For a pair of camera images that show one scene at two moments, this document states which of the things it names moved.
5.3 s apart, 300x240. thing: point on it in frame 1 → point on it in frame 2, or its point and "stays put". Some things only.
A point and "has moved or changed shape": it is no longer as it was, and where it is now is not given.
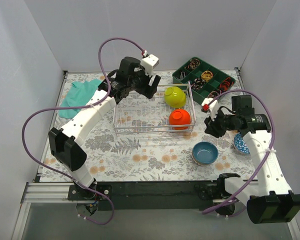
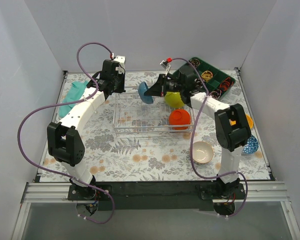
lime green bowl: (174, 97) stays put
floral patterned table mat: (161, 138) stays put
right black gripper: (215, 124) → (162, 85)
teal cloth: (79, 95) stays put
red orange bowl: (179, 117) stays put
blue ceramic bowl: (205, 153) has moved or changed shape
